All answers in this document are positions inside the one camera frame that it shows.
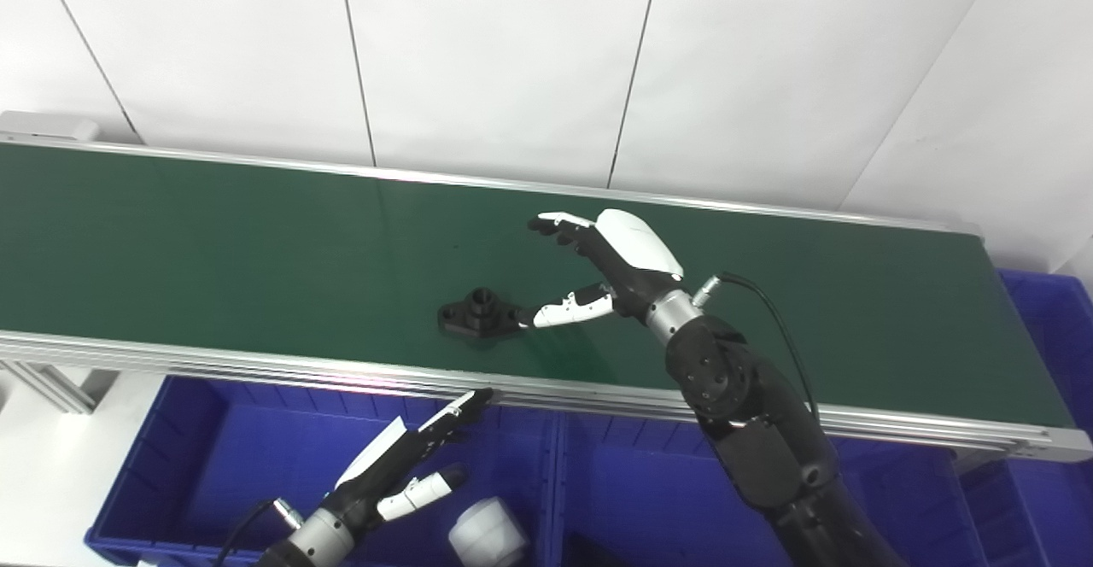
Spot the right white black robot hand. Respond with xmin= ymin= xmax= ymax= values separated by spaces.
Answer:
xmin=515 ymin=208 xmax=687 ymax=330

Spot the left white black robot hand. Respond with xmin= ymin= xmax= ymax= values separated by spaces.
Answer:
xmin=329 ymin=388 xmax=494 ymax=527

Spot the black flanged metal part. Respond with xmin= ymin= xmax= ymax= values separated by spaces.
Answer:
xmin=437 ymin=287 xmax=526 ymax=339

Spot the white cylindrical part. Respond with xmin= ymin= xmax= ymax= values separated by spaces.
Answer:
xmin=448 ymin=497 xmax=530 ymax=567

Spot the blue plastic bin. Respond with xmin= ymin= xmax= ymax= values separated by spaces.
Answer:
xmin=85 ymin=375 xmax=560 ymax=567
xmin=555 ymin=409 xmax=987 ymax=567
xmin=956 ymin=268 xmax=1093 ymax=567

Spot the green conveyor belt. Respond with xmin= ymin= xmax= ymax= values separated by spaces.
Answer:
xmin=0 ymin=134 xmax=1093 ymax=464
xmin=0 ymin=143 xmax=1077 ymax=429

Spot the aluminium extrusion conveyor leg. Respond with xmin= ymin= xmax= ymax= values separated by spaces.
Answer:
xmin=0 ymin=360 xmax=99 ymax=414

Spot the grey conveyor end housing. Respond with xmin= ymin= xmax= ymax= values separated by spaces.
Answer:
xmin=0 ymin=110 xmax=99 ymax=143

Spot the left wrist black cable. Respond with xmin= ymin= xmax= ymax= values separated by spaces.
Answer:
xmin=213 ymin=497 xmax=307 ymax=567

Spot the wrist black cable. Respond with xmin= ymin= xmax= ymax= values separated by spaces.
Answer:
xmin=692 ymin=271 xmax=821 ymax=423
xmin=213 ymin=497 xmax=307 ymax=567

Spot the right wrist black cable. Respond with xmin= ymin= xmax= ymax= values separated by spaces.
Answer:
xmin=692 ymin=271 xmax=821 ymax=423

